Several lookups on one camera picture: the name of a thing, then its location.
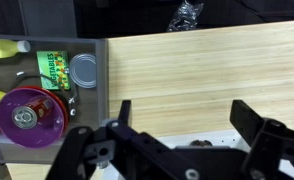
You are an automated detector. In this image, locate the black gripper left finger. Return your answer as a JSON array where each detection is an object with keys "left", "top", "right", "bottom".
[{"left": 46, "top": 99, "right": 201, "bottom": 180}]

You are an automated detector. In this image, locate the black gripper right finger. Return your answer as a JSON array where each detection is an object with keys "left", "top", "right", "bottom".
[{"left": 229, "top": 99, "right": 294, "bottom": 180}]

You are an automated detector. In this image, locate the white cube shelf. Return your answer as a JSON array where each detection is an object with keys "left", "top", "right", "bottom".
[{"left": 96, "top": 128, "right": 294, "bottom": 180}]

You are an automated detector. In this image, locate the purple plastic bowl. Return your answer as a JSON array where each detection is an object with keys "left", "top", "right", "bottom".
[{"left": 0, "top": 87, "right": 66, "bottom": 149}]

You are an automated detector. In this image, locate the grey translucent bin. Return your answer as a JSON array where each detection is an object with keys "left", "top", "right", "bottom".
[{"left": 0, "top": 33, "right": 110, "bottom": 165}]

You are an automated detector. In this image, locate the flat silver tin can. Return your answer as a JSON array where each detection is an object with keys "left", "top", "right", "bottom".
[{"left": 68, "top": 53, "right": 98, "bottom": 89}]

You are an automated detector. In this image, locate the green vegetables box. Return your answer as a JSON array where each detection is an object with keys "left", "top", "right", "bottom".
[{"left": 36, "top": 50, "right": 71, "bottom": 91}]

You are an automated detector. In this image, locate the yellow bottle white cap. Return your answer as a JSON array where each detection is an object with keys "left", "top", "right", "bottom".
[{"left": 0, "top": 39, "right": 32, "bottom": 61}]

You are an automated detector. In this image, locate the crumpled clear plastic bag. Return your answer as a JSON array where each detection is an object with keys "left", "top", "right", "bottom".
[{"left": 166, "top": 0, "right": 205, "bottom": 33}]

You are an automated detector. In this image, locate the black wire metal utensil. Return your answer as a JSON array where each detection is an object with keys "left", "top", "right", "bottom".
[{"left": 15, "top": 70, "right": 80, "bottom": 117}]

